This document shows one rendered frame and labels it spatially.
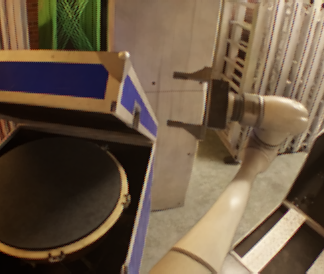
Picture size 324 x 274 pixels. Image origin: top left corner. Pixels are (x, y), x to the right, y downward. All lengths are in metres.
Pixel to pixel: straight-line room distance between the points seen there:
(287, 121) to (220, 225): 0.36
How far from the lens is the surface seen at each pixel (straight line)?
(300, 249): 2.58
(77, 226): 1.13
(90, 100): 0.47
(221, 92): 0.67
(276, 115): 0.68
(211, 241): 0.43
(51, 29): 3.02
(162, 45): 1.55
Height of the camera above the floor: 1.89
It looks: 34 degrees down
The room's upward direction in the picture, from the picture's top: 6 degrees clockwise
